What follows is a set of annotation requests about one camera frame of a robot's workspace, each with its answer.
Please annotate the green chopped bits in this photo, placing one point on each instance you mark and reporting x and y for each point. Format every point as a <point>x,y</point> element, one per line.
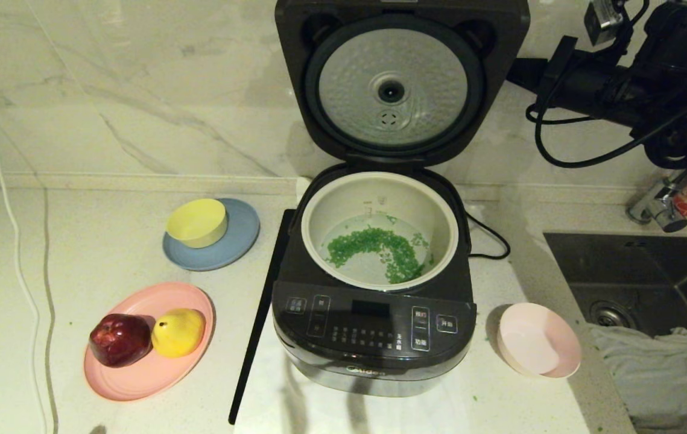
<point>373,244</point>

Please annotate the white inner pot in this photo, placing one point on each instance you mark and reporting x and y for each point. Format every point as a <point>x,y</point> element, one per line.
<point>379,199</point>

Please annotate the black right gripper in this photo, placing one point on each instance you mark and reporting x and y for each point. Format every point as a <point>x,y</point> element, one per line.
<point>560,72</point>

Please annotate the pink bowl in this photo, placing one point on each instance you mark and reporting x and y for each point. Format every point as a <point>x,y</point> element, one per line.
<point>539,343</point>

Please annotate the pink plate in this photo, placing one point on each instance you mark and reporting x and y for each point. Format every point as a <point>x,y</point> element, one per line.
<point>150,380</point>

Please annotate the red apple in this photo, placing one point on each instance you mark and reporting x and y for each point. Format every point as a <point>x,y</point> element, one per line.
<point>120,340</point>

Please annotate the blue plate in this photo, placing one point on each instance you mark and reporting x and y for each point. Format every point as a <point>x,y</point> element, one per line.
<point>237,244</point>

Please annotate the grey rag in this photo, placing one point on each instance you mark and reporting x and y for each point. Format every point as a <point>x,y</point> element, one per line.
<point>663,374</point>

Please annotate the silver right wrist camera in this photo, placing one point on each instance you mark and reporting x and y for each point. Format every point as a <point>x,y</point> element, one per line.
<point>602,21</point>

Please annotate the yellow pear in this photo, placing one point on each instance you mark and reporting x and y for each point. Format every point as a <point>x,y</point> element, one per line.
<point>178,333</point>

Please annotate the black rice cooker body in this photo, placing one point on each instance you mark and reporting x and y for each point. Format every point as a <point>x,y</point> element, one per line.
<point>373,355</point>

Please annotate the yellow bowl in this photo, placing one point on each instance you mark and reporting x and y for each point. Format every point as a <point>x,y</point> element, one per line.
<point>198,223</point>

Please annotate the chrome faucet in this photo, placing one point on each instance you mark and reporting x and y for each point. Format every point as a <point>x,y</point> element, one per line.
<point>660,208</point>

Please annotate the dark steel sink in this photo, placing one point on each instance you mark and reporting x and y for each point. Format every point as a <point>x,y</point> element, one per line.
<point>620,265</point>

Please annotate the black rice cooker lid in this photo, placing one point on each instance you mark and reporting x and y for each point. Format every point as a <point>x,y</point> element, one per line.
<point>391,36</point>

